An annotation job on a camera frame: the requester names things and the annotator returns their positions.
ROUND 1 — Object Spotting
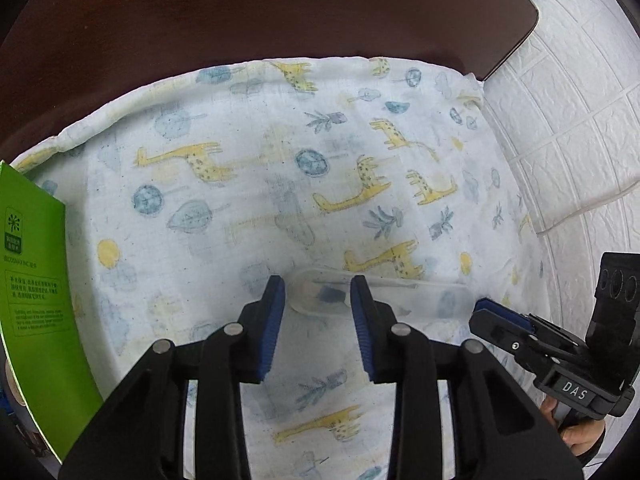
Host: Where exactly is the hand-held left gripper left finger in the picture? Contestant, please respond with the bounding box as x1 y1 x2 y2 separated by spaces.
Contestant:
59 275 287 480

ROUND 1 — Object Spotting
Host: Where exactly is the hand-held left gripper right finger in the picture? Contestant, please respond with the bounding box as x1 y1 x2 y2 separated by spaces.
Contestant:
350 275 583 480

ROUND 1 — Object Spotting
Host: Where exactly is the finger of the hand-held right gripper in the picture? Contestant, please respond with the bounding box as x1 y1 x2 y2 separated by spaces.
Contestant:
469 309 557 386
475 298 577 356

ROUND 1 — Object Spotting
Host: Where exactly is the green cardboard box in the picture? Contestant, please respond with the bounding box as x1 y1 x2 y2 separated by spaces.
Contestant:
0 160 104 463

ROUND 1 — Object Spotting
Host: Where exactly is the person's right hand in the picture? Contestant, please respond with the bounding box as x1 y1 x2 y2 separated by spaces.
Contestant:
542 398 607 459

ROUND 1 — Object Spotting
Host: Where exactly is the giraffe printed blanket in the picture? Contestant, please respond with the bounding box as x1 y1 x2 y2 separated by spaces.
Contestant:
10 55 556 480

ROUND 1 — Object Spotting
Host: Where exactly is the dark brown wooden headboard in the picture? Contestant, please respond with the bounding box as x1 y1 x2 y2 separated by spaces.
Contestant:
0 0 541 171

